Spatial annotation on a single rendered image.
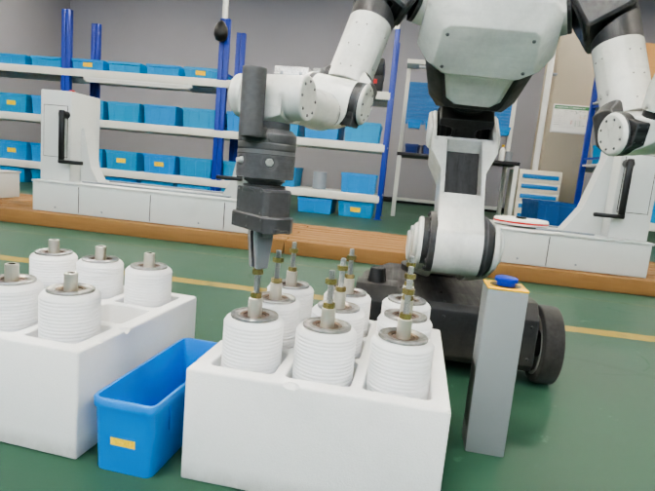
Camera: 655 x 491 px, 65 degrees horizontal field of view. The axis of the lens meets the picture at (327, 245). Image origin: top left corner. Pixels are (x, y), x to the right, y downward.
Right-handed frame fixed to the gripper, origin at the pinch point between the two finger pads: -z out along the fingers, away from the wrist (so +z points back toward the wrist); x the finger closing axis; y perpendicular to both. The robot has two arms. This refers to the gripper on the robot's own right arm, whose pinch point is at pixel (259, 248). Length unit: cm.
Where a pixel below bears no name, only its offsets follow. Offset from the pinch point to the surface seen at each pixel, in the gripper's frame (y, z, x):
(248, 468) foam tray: 4.0, -32.1, -7.4
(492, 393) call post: -38.3, -23.9, -21.0
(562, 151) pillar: -606, 60, 253
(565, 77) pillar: -599, 151, 260
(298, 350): -2.8, -14.2, -8.5
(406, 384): -12.5, -16.3, -22.0
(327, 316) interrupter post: -6.7, -9.0, -9.8
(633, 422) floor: -81, -36, -31
